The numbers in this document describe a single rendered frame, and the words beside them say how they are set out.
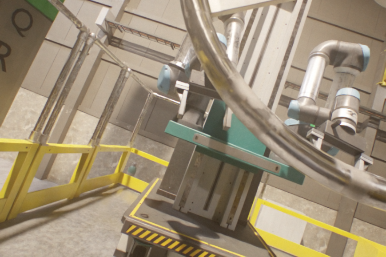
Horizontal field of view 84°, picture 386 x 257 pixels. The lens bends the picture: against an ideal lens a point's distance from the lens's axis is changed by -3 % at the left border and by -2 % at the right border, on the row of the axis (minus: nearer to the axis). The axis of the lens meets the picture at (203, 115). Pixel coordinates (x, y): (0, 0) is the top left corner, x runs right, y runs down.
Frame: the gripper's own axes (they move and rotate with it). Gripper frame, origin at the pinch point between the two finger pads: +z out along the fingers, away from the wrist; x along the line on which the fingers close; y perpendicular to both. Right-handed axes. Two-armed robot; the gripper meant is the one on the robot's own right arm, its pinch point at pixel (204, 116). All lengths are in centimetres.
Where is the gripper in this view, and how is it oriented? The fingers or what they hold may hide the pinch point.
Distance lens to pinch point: 61.6
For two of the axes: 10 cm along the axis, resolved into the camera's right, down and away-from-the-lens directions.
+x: -9.5, -2.5, -1.7
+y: -2.7, 4.4, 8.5
